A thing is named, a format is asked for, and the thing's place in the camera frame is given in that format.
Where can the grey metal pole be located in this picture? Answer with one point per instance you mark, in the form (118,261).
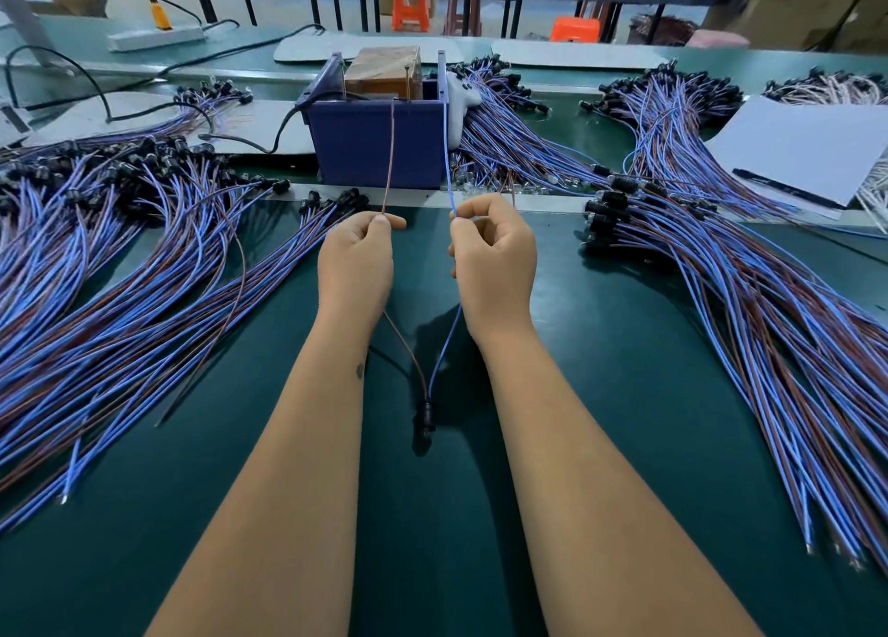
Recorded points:
(21,5)

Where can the white power strip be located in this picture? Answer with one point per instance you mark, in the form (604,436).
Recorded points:
(156,39)

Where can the blue plastic tester box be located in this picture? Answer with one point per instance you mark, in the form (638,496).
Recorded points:
(364,147)

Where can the person's right hand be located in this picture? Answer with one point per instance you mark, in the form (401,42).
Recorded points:
(494,269)

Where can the white paper sheet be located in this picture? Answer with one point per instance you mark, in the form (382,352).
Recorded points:
(805,148)

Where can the orange plastic stool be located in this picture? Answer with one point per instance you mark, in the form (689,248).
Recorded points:
(576,29)
(411,2)

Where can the person's right forearm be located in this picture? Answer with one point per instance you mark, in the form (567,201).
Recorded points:
(618,505)

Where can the open cardboard box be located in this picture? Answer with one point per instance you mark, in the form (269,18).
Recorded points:
(70,2)

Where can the white plastic device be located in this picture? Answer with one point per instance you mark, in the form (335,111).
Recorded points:
(11,127)

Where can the white flat mat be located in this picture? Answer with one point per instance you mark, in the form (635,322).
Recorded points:
(322,50)
(257,127)
(583,55)

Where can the person's left hand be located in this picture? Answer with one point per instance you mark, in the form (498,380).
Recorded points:
(358,272)

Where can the person's left forearm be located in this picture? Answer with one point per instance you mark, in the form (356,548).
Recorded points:
(271,505)

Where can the orange plug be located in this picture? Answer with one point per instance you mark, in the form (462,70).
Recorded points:
(161,16)

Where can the black pen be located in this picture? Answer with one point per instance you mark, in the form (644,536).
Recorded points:
(788,188)

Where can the brown cardboard block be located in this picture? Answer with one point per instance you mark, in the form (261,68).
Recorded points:
(383,73)

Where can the pink plastic stool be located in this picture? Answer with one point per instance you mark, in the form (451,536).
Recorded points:
(719,39)

